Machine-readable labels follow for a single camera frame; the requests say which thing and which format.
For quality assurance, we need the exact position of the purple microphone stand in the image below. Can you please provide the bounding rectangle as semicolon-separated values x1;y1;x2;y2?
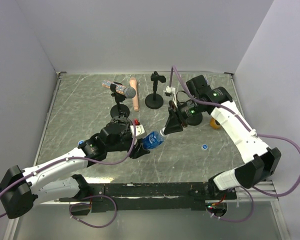
186;113;203;126

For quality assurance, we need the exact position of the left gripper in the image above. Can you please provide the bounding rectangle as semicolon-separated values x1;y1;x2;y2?
106;134;150;159

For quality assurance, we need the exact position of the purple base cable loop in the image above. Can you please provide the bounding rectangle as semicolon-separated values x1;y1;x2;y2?
69;194;117;228

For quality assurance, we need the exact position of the orange juice bottle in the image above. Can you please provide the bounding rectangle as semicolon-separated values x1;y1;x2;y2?
209;118;221;130

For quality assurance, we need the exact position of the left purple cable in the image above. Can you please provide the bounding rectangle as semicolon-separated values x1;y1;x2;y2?
0;124;138;221

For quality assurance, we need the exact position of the blue label water bottle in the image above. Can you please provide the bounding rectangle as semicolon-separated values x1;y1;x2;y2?
143;131;166;150

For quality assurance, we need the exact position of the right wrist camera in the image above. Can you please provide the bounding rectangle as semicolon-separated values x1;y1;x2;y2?
163;86;177;106

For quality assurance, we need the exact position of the orange bottle cap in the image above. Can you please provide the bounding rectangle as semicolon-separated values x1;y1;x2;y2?
201;144;208;150

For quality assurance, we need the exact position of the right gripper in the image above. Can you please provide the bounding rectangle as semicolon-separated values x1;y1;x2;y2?
163;97;206;136

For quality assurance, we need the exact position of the empty clip stand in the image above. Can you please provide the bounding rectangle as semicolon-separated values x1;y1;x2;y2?
145;71;167;110

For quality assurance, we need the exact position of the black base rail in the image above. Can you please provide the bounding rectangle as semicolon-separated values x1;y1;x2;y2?
58;181;238;214

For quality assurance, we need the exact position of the glitter microphone stand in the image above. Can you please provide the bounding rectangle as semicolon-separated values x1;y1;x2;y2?
110;82;130;118

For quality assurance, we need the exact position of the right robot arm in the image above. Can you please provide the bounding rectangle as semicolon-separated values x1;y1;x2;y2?
161;75;282;199

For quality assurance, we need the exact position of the pink microphone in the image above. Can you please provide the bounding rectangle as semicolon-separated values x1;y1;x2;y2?
129;76;140;113

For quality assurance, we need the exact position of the shock mount stand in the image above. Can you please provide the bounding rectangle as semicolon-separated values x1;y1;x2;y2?
110;112;133;130

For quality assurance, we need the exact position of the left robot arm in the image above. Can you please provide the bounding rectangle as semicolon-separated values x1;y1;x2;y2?
0;122;149;219

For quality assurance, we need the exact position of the glitter microphone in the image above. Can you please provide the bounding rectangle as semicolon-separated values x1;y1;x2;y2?
101;80;137;99

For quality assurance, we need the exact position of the white water bottle cap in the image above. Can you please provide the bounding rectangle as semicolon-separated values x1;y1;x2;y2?
160;128;166;136

